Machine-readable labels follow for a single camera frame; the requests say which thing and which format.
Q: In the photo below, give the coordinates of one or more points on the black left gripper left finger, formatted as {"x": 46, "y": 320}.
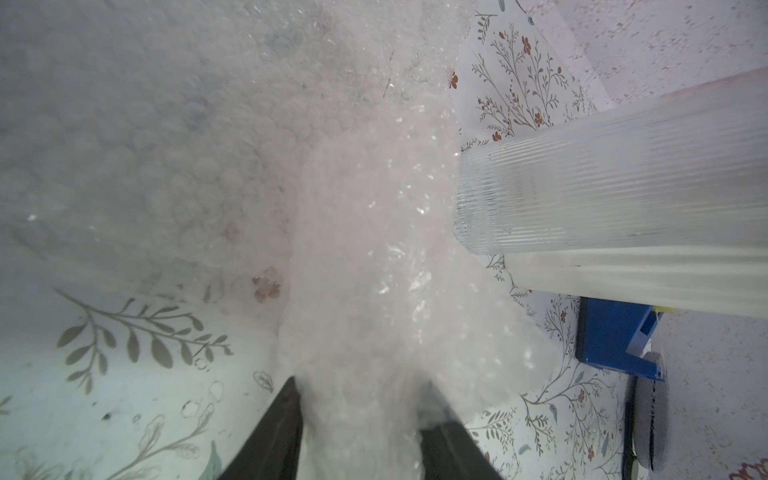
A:
{"x": 272, "y": 451}

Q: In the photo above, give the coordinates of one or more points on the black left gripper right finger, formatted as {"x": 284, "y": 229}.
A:
{"x": 448, "y": 451}

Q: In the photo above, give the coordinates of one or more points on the clear bubble wrap sheet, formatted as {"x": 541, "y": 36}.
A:
{"x": 201, "y": 199}

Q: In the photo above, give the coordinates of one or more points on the blue tape dispenser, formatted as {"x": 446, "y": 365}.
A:
{"x": 612, "y": 335}

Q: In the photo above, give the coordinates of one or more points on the clear glass vase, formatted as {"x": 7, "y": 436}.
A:
{"x": 687, "y": 168}

